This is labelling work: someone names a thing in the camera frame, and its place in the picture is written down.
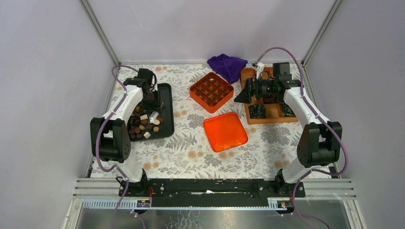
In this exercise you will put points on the dark rolled tie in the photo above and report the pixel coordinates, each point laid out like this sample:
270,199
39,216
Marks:
287,111
257,111

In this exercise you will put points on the dark rolled tie right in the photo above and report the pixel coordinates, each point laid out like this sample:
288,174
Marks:
287,111

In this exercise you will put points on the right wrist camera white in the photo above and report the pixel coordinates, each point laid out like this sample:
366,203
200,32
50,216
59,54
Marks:
259,68

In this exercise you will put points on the orange box lid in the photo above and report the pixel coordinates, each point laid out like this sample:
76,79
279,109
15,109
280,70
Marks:
225,131

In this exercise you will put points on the wooden compartment organizer box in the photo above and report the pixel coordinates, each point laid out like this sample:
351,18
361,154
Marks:
273,111

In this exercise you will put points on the white handled metal tongs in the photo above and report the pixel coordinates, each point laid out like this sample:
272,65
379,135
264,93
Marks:
155,117

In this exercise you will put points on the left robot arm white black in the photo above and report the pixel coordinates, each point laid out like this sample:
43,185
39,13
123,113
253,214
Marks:
110,141

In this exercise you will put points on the purple cloth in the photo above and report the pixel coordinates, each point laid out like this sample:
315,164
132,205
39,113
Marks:
228,67

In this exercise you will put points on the tan cube chocolate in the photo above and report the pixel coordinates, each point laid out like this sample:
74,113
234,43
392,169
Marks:
147,135

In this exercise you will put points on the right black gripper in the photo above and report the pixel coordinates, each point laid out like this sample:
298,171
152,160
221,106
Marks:
250,90

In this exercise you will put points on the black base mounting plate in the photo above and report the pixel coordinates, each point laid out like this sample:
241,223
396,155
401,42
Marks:
246,193

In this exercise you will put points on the floral patterned table mat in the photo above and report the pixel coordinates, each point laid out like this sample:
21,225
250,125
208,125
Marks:
188,154

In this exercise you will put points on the dark rolled tie left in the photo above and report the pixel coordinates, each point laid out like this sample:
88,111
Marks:
257,111

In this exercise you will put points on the black plastic tray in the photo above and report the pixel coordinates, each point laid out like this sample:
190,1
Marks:
136,128

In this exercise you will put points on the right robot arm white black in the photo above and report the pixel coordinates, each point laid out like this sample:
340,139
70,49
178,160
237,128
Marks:
320,141

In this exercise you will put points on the orange chocolate box with tray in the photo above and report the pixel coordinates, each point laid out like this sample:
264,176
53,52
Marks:
211,92

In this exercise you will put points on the white rectangular chocolate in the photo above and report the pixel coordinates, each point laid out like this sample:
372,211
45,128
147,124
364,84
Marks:
144,117

